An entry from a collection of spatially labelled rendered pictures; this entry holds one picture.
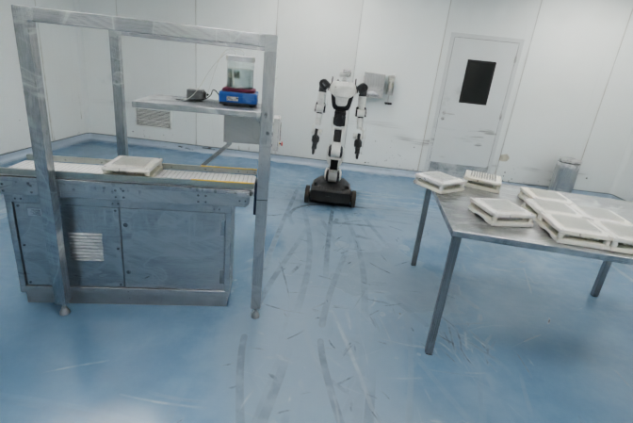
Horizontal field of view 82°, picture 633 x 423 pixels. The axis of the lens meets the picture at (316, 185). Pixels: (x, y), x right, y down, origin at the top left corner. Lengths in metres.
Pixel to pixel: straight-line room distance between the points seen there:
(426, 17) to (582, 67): 2.29
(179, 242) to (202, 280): 0.28
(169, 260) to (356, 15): 4.30
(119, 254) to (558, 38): 5.82
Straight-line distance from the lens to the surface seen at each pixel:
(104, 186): 2.25
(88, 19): 2.07
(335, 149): 4.10
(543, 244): 2.13
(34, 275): 2.74
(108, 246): 2.46
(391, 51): 5.65
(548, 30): 6.26
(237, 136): 2.21
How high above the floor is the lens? 1.52
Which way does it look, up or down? 18 degrees down
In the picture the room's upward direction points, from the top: 6 degrees clockwise
